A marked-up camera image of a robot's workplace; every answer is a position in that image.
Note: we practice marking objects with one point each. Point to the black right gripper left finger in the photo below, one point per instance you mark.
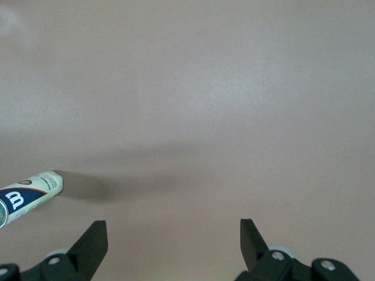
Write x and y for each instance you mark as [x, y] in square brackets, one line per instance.
[85, 251]

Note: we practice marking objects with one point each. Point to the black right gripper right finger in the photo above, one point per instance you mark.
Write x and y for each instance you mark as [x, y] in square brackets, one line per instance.
[257, 257]

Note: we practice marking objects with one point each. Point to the Wilson tennis ball can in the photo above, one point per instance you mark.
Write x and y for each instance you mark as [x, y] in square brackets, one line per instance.
[29, 193]

